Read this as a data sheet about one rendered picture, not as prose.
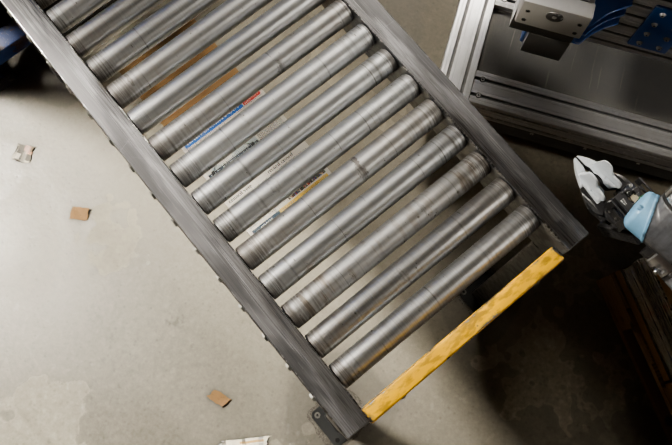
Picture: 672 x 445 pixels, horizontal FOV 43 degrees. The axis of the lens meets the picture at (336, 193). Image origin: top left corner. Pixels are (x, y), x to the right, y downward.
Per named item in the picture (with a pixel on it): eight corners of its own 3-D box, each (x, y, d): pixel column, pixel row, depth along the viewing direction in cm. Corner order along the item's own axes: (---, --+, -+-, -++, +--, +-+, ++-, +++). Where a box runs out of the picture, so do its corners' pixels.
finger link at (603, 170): (596, 139, 151) (632, 178, 149) (586, 149, 157) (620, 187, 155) (583, 149, 150) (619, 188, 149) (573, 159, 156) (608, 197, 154)
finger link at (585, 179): (583, 149, 150) (619, 188, 149) (573, 159, 156) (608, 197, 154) (570, 159, 150) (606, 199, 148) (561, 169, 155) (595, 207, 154)
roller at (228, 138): (379, 45, 163) (381, 34, 158) (182, 195, 155) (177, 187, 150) (362, 27, 164) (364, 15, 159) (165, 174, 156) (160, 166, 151)
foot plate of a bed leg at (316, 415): (377, 420, 217) (377, 420, 216) (334, 457, 215) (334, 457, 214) (344, 378, 220) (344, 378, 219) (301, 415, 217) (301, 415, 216)
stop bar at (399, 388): (564, 261, 147) (567, 259, 145) (372, 425, 140) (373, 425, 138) (551, 247, 148) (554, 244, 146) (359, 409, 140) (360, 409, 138)
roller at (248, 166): (405, 70, 160) (398, 50, 156) (205, 224, 151) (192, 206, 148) (390, 60, 163) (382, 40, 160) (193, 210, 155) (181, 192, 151)
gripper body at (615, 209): (638, 172, 148) (687, 225, 145) (621, 186, 156) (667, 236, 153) (606, 199, 146) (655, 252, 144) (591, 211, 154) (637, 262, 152)
